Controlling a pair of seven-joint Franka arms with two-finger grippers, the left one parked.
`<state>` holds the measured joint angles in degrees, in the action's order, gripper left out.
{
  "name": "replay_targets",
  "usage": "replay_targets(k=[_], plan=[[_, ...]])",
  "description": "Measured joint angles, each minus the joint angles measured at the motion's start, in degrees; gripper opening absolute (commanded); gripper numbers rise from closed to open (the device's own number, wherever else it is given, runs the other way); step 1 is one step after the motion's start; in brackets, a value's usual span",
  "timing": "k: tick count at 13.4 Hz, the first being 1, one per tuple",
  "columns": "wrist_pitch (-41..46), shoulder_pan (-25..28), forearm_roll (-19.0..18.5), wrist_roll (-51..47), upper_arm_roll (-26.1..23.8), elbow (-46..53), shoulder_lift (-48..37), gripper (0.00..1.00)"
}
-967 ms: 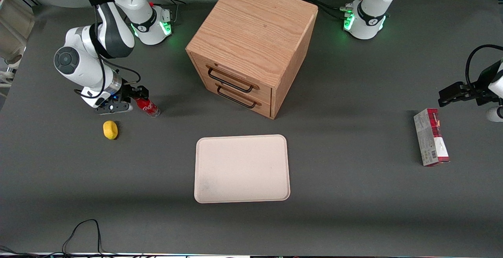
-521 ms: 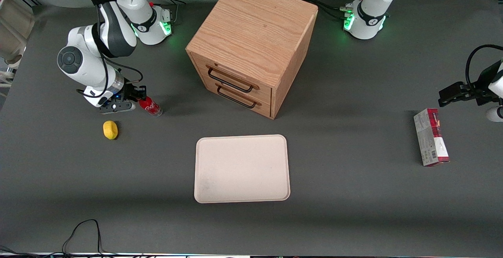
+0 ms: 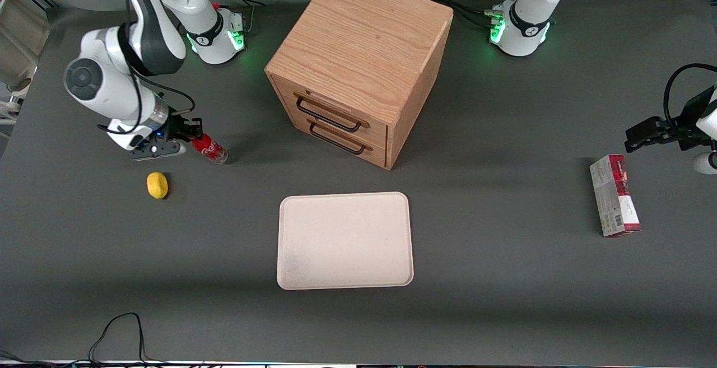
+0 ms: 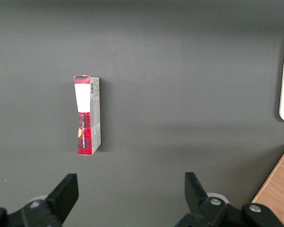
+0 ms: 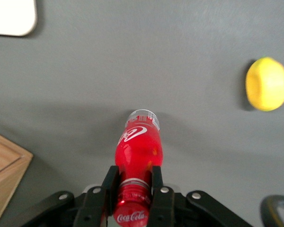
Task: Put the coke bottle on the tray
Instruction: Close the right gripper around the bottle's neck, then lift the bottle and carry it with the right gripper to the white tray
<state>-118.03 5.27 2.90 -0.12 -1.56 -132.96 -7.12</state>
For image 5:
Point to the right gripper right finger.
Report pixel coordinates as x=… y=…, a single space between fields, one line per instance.
x=162 y=203

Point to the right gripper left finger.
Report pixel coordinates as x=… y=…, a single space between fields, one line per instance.
x=95 y=201

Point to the red coke bottle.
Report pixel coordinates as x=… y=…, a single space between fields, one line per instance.
x=138 y=146

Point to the white rectangular tray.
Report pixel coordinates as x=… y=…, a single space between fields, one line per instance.
x=11 y=16

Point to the wooden drawer cabinet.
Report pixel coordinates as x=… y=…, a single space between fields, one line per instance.
x=7 y=189

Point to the wooden drawer front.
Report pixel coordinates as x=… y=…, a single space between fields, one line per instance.
x=0 y=156

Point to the yellow lemon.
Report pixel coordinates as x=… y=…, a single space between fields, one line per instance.
x=267 y=85

